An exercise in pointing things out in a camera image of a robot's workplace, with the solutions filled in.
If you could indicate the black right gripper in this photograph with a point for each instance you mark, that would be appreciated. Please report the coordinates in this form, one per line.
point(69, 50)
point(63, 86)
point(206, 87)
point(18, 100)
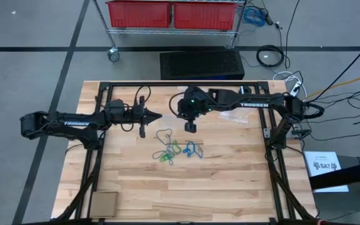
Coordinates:
point(192, 107)

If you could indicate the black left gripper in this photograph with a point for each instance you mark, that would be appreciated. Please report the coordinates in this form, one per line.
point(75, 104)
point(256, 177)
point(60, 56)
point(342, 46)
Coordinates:
point(142, 128)

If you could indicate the teal rubber band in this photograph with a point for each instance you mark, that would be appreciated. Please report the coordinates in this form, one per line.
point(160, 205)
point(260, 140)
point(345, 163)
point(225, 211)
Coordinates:
point(157, 137)
point(171, 163)
point(153, 155)

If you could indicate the blue rubber band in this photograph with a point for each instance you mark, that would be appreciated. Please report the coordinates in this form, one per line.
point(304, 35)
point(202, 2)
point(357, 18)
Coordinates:
point(184, 151)
point(192, 150)
point(200, 153)

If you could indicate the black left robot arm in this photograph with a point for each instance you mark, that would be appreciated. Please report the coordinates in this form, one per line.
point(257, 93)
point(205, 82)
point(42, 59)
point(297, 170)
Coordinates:
point(73, 123)

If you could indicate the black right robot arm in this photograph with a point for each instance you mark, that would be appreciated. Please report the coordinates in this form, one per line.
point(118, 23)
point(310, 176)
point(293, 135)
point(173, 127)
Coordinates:
point(261, 104)

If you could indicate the black perforated metal box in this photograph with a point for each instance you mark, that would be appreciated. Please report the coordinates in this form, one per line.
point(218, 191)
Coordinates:
point(202, 64)

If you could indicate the grey cart caster wheel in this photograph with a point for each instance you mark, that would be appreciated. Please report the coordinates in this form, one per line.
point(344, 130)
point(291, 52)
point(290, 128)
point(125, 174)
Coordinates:
point(113, 54)

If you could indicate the red plastic bin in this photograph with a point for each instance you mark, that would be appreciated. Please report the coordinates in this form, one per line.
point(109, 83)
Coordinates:
point(139, 14)
point(205, 15)

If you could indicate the brown cardboard piece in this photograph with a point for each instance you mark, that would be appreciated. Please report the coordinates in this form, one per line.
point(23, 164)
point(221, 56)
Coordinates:
point(104, 204)

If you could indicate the white power strip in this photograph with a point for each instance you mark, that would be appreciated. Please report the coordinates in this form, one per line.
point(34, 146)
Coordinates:
point(295, 89)

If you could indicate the black power adapter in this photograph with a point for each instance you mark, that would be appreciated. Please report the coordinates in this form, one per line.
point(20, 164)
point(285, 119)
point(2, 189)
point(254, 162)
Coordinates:
point(268, 18)

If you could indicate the white printed paper sheet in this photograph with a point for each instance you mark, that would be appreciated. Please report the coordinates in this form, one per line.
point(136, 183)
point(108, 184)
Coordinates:
point(323, 165)

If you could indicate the black beam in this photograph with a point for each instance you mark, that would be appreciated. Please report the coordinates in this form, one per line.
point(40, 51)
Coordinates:
point(345, 175)

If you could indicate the dark grey side table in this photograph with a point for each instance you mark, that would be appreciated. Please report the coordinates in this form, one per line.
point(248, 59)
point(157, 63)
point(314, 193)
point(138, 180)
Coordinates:
point(339, 206)

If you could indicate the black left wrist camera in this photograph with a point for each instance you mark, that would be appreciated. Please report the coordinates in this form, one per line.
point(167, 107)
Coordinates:
point(135, 112)

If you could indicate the black aluminium table frame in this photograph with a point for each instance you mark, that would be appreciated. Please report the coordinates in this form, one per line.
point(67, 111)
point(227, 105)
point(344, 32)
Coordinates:
point(167, 83)

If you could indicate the grey metal frame bracket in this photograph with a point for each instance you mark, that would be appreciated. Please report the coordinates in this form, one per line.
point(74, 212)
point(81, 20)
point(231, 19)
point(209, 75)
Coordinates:
point(267, 132)

